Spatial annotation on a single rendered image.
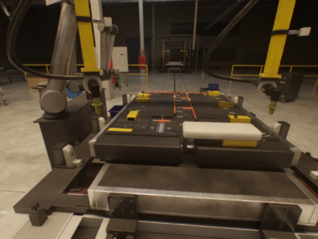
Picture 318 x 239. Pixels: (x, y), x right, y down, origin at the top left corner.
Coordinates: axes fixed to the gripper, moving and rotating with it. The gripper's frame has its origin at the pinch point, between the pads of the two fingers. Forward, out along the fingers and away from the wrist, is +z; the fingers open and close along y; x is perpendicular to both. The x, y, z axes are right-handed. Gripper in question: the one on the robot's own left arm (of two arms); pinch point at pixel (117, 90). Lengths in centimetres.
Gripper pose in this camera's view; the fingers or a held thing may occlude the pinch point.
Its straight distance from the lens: 331.9
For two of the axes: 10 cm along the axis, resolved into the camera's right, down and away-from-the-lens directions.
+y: -10.0, 0.3, -0.7
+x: 0.8, 3.6, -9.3
